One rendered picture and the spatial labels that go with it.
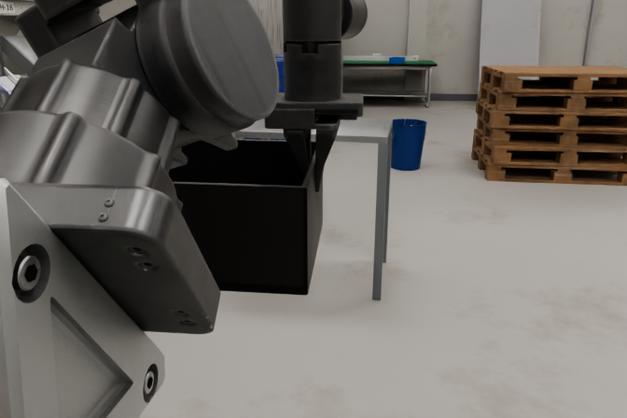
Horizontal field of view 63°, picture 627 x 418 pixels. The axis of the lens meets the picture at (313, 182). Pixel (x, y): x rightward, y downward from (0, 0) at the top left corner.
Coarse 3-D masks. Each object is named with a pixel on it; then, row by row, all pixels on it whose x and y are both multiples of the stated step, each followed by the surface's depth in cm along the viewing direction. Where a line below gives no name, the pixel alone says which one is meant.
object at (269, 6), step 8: (256, 0) 641; (264, 0) 640; (272, 0) 639; (280, 0) 638; (256, 8) 644; (264, 8) 643; (272, 8) 642; (280, 8) 641; (264, 16) 646; (272, 16) 645; (280, 16) 644; (264, 24) 649; (272, 24) 648; (280, 24) 647; (272, 32) 651; (280, 32) 650; (272, 40) 654; (280, 40) 653; (272, 48) 656; (280, 48) 656
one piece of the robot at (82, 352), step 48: (0, 192) 13; (0, 240) 13; (48, 240) 15; (0, 288) 13; (48, 288) 15; (96, 288) 17; (0, 336) 13; (48, 336) 15; (96, 336) 17; (144, 336) 21; (0, 384) 13; (48, 384) 15; (96, 384) 19; (144, 384) 22
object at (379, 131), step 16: (256, 128) 239; (352, 128) 239; (368, 128) 239; (384, 128) 239; (384, 144) 222; (384, 160) 224; (384, 176) 226; (384, 192) 228; (384, 208) 232; (384, 224) 276; (384, 240) 279; (384, 256) 281
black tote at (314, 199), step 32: (192, 160) 64; (224, 160) 64; (256, 160) 63; (288, 160) 63; (192, 192) 47; (224, 192) 47; (256, 192) 46; (288, 192) 46; (320, 192) 60; (192, 224) 48; (224, 224) 48; (256, 224) 48; (288, 224) 47; (320, 224) 62; (224, 256) 49; (256, 256) 49; (288, 256) 48; (224, 288) 50; (256, 288) 50; (288, 288) 49
